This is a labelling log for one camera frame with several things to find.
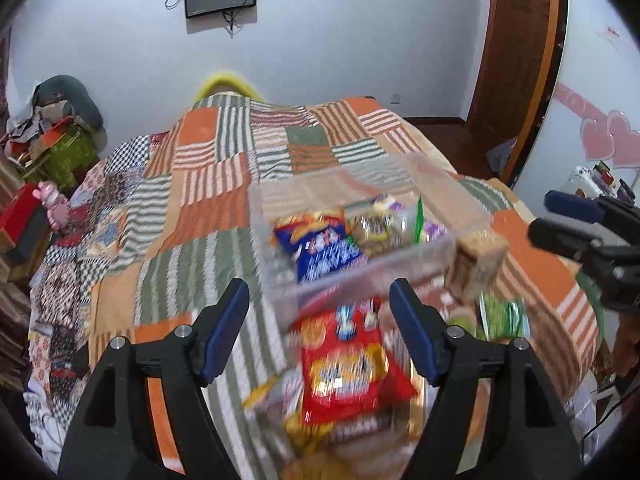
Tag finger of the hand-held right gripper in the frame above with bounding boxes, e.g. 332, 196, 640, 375
544, 190, 607, 225
528, 216, 607, 262

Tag green and purple snack packet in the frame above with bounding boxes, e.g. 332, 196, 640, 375
412, 197, 448, 246

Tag pink heart wall stickers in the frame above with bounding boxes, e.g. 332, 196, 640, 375
579, 109, 640, 171

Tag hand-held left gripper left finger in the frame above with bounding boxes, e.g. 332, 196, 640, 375
57, 279, 251, 480

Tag yellow and white snack packet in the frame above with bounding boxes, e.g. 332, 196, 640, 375
241, 369, 303, 413

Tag brown and yellow snack packet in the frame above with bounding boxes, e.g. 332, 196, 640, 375
350, 210, 416, 260

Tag striped patchwork blanket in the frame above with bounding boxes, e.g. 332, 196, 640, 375
25, 94, 607, 480

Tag grey-green cushion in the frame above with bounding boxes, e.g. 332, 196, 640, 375
31, 74, 107, 133

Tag brown wooden door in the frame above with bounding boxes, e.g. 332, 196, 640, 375
464, 0, 570, 133

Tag white appliance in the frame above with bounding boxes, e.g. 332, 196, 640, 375
564, 164, 603, 198

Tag green patterned bag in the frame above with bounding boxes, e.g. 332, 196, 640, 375
19, 124, 97, 197

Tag tan cracker packet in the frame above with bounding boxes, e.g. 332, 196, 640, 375
446, 229, 510, 305

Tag yellow pillow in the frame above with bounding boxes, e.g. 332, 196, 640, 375
194, 72, 265, 104

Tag red snack packet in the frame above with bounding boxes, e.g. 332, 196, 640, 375
299, 302, 420, 427

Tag clear plastic container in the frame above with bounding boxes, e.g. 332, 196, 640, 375
248, 151, 494, 328

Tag pink toy bear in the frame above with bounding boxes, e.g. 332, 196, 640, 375
31, 182, 72, 232

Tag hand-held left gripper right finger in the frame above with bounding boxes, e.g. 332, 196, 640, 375
389, 279, 583, 480

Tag blue snack packet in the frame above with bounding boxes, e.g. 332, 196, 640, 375
272, 212, 371, 285

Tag red box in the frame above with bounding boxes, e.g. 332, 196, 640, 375
0, 182, 52, 253

